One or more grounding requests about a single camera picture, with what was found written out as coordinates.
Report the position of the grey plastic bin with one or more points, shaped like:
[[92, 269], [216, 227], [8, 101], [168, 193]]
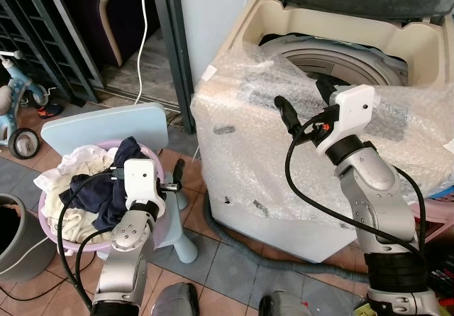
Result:
[[21, 252]]

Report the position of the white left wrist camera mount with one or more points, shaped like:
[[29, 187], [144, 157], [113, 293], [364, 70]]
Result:
[[140, 181]]

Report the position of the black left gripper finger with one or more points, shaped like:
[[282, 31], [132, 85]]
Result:
[[179, 175]]

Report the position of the cream white garment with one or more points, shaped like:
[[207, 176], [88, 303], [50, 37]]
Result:
[[74, 165]]

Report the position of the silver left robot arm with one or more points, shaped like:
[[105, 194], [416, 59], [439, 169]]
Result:
[[124, 248]]

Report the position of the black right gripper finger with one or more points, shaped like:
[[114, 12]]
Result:
[[326, 92], [287, 113]]

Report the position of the light blue child chair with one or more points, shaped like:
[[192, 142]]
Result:
[[99, 123]]

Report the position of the dark metal shelf rack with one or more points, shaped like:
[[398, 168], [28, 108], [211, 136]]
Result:
[[42, 32]]

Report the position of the pink plastic stool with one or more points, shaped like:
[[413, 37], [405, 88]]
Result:
[[438, 213]]

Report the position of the dark grey door frame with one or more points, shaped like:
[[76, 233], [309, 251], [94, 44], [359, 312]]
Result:
[[174, 53]]

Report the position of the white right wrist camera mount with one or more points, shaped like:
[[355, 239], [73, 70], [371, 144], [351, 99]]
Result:
[[351, 113]]

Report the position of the pink laundry basket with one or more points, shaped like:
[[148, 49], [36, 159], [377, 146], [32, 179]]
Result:
[[169, 216]]

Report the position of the red and black shoe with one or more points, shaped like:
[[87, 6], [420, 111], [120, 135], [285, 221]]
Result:
[[51, 110]]

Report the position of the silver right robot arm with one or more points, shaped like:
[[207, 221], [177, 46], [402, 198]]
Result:
[[379, 202]]

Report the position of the light blue child tricycle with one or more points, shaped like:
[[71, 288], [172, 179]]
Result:
[[25, 144]]

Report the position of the yellow green plastic container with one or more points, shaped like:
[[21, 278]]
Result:
[[360, 309]]

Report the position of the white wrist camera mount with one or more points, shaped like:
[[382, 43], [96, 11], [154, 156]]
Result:
[[351, 113], [140, 181]]

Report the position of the purple armchair with wooden arm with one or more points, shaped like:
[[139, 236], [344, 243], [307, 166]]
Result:
[[106, 18]]

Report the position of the clear bubble wrap sheet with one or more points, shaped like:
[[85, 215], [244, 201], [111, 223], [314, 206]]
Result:
[[241, 110]]

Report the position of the grey left robot leg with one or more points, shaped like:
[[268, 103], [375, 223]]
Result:
[[176, 302]]

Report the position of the cream top-load washing machine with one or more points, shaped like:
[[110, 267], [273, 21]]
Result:
[[241, 160]]

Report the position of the navy blue garment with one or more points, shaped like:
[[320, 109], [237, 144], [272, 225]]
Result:
[[106, 188]]

